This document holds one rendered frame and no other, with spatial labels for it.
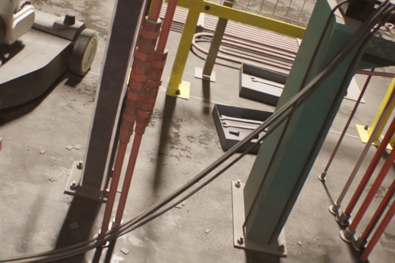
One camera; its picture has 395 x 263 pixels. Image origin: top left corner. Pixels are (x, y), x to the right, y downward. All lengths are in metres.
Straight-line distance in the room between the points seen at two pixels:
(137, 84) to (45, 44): 0.99
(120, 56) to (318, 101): 0.56
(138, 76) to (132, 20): 0.24
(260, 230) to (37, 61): 1.03
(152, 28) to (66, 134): 0.89
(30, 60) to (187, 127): 0.68
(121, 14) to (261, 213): 0.74
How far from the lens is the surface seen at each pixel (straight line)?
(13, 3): 2.13
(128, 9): 1.50
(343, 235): 2.03
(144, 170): 1.98
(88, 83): 2.39
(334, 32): 1.46
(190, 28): 2.35
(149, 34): 1.27
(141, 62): 1.30
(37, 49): 2.23
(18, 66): 2.10
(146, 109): 1.44
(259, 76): 2.84
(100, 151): 1.74
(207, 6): 2.30
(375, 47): 1.56
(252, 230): 1.81
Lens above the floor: 1.21
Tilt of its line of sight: 31 degrees down
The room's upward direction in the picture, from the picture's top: 18 degrees clockwise
